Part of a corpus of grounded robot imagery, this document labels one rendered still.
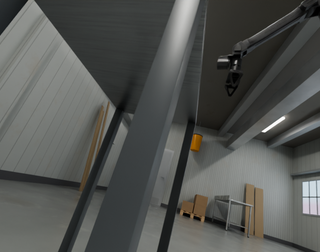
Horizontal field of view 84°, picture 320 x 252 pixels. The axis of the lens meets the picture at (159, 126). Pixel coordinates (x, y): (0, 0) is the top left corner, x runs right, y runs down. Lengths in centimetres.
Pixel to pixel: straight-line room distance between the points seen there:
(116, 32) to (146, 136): 42
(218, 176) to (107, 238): 742
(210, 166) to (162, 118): 738
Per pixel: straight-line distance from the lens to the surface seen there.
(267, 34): 118
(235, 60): 110
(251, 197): 768
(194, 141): 717
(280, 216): 832
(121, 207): 19
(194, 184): 737
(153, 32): 52
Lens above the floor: 40
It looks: 20 degrees up
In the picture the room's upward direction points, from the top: 17 degrees clockwise
